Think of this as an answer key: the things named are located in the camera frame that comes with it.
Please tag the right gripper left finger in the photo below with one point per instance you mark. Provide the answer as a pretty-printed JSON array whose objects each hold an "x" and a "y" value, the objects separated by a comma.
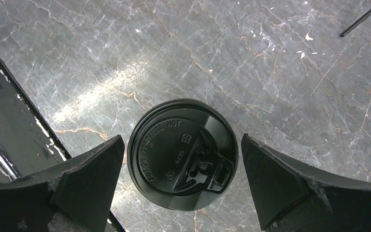
[{"x": 73, "y": 196}]

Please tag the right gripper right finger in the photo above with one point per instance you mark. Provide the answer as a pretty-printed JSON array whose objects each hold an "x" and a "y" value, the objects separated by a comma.
[{"x": 293, "y": 196}]

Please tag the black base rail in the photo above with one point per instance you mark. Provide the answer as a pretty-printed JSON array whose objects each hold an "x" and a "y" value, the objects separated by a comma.
[{"x": 27, "y": 144}]

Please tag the black tripod with grey tube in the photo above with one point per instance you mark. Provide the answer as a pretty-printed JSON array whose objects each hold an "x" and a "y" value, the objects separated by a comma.
[{"x": 356, "y": 23}]

